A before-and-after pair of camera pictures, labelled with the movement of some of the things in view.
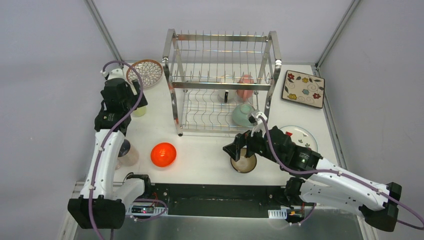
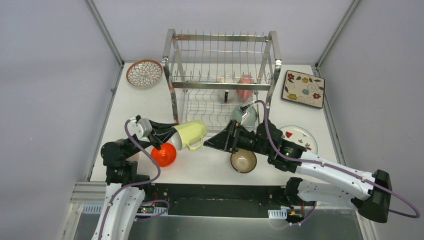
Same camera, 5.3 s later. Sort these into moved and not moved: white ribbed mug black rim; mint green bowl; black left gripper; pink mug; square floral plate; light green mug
Moved: black left gripper; light green mug
Not moved: pink mug; mint green bowl; white ribbed mug black rim; square floral plate
